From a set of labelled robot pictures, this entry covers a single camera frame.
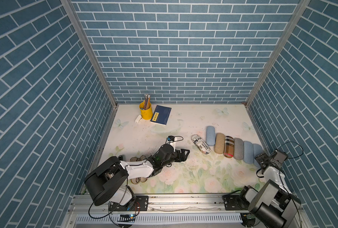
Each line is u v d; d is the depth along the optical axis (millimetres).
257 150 915
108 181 432
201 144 935
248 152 911
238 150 917
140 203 734
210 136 966
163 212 722
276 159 653
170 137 780
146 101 1046
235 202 736
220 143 942
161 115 1123
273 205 440
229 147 932
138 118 1079
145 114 1058
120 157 867
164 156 652
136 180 804
